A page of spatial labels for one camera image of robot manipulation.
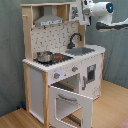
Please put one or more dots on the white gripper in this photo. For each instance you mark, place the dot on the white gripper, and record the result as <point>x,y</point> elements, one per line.
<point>83,7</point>

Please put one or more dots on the white microwave door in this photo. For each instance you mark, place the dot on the white microwave door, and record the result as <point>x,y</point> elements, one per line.
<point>73,13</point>

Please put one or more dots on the white oven door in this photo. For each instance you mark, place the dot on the white oven door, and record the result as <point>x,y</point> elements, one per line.
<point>63,102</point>

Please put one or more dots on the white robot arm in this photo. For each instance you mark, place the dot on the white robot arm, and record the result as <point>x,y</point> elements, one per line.
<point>102,10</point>

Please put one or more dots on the wooden toy kitchen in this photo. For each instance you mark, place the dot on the wooden toy kitchen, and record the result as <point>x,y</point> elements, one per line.
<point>54,38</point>

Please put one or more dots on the grey range hood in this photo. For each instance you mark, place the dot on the grey range hood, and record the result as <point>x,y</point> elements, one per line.
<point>48,18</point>

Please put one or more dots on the black toy faucet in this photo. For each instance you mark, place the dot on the black toy faucet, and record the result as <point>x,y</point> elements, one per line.
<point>73,40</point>

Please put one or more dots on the grey toy sink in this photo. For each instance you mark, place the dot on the grey toy sink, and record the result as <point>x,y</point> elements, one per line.
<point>79,51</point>

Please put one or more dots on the black toy stovetop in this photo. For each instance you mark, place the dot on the black toy stovetop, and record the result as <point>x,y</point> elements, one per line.
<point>57,58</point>

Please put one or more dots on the right red stove knob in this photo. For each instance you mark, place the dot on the right red stove knob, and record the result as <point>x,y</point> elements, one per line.
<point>74,69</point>

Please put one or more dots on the white fridge door with dispenser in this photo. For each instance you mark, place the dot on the white fridge door with dispenser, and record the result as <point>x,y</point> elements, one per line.
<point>91,75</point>

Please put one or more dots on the silver toy pot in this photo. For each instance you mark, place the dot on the silver toy pot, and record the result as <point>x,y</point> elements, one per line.
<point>45,56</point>

